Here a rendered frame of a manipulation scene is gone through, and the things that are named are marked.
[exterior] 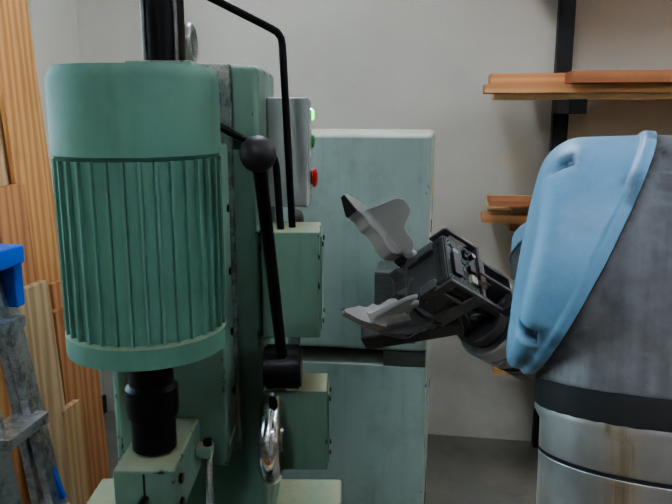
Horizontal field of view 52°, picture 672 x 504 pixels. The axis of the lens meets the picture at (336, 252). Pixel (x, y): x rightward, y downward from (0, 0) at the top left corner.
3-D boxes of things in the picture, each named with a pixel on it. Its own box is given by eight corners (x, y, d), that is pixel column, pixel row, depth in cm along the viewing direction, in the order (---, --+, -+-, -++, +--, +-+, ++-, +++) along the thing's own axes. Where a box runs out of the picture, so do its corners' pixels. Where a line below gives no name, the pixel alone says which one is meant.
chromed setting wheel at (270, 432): (257, 503, 90) (255, 415, 88) (267, 457, 103) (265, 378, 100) (280, 503, 90) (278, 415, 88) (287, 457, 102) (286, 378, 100)
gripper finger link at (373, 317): (375, 285, 61) (430, 271, 68) (333, 315, 65) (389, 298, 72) (392, 316, 61) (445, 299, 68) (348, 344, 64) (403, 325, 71)
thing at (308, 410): (264, 470, 98) (262, 390, 96) (269, 446, 105) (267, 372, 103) (330, 470, 98) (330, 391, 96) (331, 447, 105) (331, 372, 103)
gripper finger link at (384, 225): (383, 163, 73) (437, 231, 73) (347, 193, 77) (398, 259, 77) (371, 171, 71) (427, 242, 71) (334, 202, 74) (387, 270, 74)
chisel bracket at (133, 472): (116, 539, 78) (111, 470, 77) (150, 475, 92) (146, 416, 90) (181, 540, 78) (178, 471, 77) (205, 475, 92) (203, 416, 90)
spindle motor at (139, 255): (39, 377, 70) (11, 61, 64) (99, 324, 88) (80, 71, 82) (212, 377, 70) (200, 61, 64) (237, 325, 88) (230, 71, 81)
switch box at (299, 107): (268, 207, 103) (265, 97, 100) (274, 198, 113) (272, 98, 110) (309, 207, 103) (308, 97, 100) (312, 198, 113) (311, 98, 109)
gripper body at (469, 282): (439, 221, 71) (515, 268, 77) (383, 261, 76) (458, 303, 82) (446, 280, 66) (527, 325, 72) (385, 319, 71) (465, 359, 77)
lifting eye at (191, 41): (181, 67, 98) (179, 19, 97) (190, 70, 104) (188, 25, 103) (192, 67, 98) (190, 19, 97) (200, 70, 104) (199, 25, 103)
